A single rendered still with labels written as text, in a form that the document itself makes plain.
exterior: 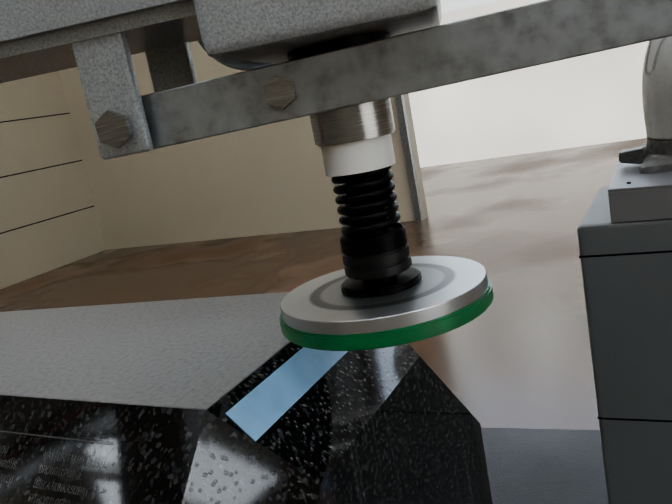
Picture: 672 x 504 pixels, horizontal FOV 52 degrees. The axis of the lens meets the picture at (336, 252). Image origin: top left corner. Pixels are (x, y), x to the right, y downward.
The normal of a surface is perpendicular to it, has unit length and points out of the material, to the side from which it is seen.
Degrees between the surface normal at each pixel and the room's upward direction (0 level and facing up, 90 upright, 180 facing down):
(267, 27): 90
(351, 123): 90
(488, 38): 90
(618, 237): 90
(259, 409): 46
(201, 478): 60
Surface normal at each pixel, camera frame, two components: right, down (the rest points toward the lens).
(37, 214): 0.88, -0.07
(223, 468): 0.32, -0.40
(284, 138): -0.44, 0.27
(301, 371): 0.51, -0.72
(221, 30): -0.15, 0.24
